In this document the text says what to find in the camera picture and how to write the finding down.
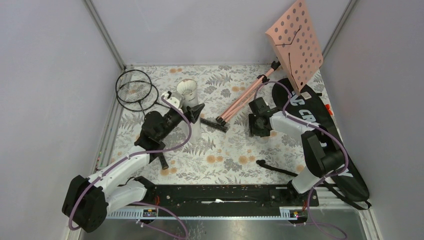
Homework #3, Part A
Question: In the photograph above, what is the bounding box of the white shuttlecock tube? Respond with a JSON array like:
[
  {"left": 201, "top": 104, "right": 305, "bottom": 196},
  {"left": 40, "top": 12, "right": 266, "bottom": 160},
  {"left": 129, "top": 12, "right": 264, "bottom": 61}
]
[{"left": 176, "top": 78, "right": 202, "bottom": 144}]

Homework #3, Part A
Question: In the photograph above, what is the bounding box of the pink music stand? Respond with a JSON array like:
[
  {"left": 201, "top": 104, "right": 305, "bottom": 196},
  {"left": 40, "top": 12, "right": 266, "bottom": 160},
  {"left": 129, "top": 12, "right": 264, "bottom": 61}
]
[{"left": 216, "top": 0, "right": 324, "bottom": 125}]

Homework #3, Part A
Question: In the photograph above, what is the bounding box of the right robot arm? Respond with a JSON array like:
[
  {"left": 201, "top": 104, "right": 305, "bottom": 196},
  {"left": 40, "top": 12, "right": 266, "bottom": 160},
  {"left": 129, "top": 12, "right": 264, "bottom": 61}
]
[{"left": 248, "top": 97, "right": 349, "bottom": 206}]

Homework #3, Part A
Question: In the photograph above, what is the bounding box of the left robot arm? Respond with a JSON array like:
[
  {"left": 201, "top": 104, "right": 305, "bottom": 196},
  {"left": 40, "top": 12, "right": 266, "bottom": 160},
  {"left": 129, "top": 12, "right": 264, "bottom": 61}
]
[{"left": 61, "top": 100, "right": 205, "bottom": 233}]

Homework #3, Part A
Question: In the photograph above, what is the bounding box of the black badminton racket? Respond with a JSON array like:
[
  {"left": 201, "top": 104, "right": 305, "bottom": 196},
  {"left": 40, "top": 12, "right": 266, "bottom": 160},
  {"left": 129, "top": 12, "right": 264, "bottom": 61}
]
[
  {"left": 116, "top": 81, "right": 230, "bottom": 133},
  {"left": 114, "top": 69, "right": 170, "bottom": 170}
]

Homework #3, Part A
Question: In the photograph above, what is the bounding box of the floral tablecloth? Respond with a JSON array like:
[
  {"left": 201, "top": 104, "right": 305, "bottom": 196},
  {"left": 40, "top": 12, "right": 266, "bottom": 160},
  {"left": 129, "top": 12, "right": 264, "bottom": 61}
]
[{"left": 105, "top": 63, "right": 332, "bottom": 186}]

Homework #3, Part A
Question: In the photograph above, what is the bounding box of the black racket bag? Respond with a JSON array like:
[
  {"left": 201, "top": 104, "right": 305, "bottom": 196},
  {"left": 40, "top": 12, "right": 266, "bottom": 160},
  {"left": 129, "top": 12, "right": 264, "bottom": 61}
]
[{"left": 276, "top": 81, "right": 370, "bottom": 202}]

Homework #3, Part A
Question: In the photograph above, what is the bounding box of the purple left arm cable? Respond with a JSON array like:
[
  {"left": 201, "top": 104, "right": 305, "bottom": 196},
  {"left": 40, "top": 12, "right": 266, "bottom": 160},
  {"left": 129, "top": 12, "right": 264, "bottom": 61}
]
[{"left": 67, "top": 96, "right": 193, "bottom": 240}]

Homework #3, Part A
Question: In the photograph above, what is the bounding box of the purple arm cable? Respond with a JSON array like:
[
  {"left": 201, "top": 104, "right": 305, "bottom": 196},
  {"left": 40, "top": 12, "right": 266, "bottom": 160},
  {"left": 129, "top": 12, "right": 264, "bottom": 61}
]
[
  {"left": 253, "top": 80, "right": 350, "bottom": 240},
  {"left": 67, "top": 96, "right": 193, "bottom": 240}
]

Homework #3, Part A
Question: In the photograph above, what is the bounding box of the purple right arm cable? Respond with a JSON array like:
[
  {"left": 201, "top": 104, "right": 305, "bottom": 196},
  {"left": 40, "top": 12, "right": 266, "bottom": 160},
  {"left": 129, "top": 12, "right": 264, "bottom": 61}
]
[{"left": 253, "top": 80, "right": 350, "bottom": 240}]

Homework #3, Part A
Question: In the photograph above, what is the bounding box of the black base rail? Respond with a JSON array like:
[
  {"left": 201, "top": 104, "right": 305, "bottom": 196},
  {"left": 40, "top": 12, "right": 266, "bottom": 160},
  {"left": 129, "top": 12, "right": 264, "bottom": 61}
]
[{"left": 141, "top": 184, "right": 308, "bottom": 218}]

